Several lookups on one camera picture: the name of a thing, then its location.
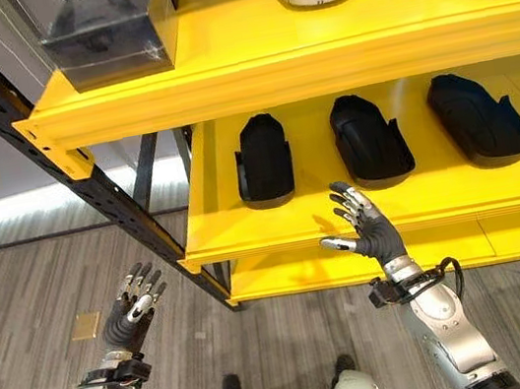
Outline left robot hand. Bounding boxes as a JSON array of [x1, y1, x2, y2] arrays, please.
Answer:
[[91, 258, 178, 358]]

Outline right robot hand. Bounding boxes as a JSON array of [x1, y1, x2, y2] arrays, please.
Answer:
[[309, 171, 410, 278]]

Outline yellow shelf board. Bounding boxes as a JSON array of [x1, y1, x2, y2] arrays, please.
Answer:
[[155, 55, 520, 277], [220, 209, 520, 309], [0, 0, 520, 189]]

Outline black rear shelf upright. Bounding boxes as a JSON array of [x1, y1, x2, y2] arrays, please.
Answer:
[[121, 131, 171, 216]]

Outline black perforated shelf upright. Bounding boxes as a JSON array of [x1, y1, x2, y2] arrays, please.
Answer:
[[0, 0, 245, 352]]

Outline clear plastic box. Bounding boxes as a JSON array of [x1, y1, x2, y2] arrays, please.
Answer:
[[18, 0, 188, 101]]

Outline brass floor socket plate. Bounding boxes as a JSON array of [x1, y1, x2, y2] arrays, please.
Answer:
[[68, 309, 106, 343]]

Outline black sole-shaped part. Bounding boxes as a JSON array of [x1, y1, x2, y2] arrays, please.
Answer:
[[326, 85, 420, 197], [422, 61, 520, 177], [227, 108, 301, 215]]

